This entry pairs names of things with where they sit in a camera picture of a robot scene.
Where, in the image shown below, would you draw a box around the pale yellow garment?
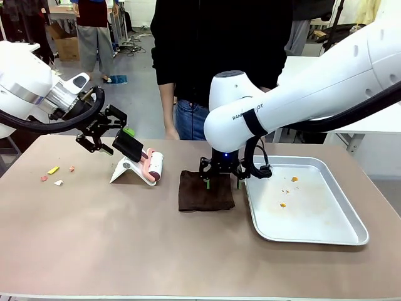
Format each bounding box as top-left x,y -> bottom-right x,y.
360,0 -> 388,28

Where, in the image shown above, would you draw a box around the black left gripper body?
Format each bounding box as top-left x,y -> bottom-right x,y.
67,99 -> 123,139

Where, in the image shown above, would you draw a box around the grey metal frame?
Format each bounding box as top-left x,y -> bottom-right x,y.
0,136 -> 23,177

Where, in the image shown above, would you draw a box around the black tripod pole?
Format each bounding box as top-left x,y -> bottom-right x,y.
324,0 -> 344,53

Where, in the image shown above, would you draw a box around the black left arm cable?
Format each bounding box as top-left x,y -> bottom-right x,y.
0,86 -> 106,134

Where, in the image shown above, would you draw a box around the bystander in dark jacket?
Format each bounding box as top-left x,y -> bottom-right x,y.
283,0 -> 333,58

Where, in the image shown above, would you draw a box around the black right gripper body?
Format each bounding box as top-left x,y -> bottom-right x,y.
199,149 -> 246,180

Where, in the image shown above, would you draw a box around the brown cardboard box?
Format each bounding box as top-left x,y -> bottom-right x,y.
49,23 -> 80,62

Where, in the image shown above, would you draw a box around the white lint roller stand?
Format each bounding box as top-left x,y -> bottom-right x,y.
109,156 -> 157,187

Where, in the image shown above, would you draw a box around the pink lint roller black handle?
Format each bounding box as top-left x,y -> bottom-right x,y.
112,129 -> 165,184

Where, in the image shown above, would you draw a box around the black bag on bench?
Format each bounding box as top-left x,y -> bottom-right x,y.
315,23 -> 370,44

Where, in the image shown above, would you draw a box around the person's right forearm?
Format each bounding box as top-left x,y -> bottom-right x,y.
159,83 -> 177,129

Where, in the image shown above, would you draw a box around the person's black sweater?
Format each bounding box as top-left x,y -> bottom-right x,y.
150,0 -> 294,109

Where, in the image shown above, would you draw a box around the silver metal tray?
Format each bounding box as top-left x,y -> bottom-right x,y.
244,156 -> 370,246

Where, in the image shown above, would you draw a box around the dark brown cloth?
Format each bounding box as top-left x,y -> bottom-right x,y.
178,170 -> 236,213

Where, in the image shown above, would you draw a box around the person's right hand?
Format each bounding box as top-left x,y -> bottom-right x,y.
164,125 -> 180,141

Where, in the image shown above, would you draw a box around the bystander in grey trousers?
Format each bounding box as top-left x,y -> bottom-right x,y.
70,0 -> 120,83

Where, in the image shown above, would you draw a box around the dark hanging clothes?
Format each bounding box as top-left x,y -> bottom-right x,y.
0,0 -> 53,65

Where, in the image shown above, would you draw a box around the dark red tote bag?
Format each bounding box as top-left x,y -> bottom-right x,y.
11,120 -> 41,152

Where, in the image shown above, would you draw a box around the person's blue jeans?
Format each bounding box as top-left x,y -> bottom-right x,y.
174,99 -> 210,141

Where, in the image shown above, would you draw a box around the tangled floor cables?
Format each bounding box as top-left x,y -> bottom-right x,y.
123,33 -> 148,58

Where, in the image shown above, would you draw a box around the tan topped background table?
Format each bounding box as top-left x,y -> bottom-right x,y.
42,4 -> 79,23

